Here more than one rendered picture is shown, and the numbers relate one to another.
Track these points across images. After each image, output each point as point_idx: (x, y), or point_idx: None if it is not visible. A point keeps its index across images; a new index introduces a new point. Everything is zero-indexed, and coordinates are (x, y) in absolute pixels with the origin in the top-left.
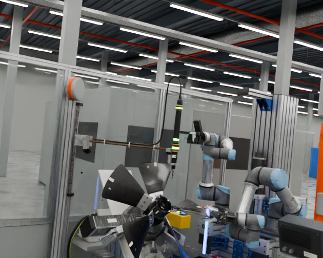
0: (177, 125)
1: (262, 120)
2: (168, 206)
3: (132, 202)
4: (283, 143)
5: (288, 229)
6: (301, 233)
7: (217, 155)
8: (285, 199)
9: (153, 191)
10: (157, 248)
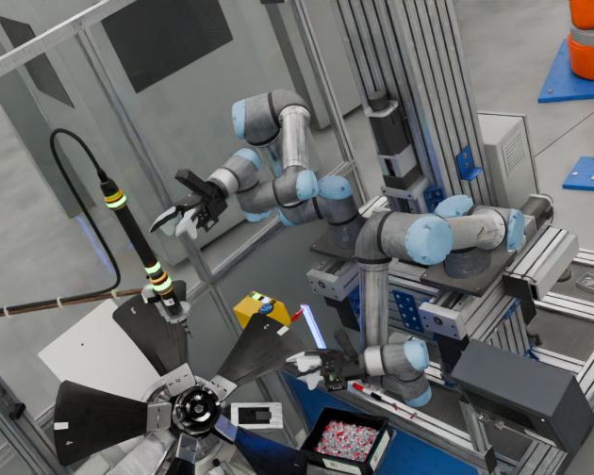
0: (134, 240)
1: (354, 8)
2: (212, 400)
3: (133, 434)
4: (427, 47)
5: (478, 395)
6: (506, 408)
7: (273, 204)
8: (464, 247)
9: (169, 370)
10: None
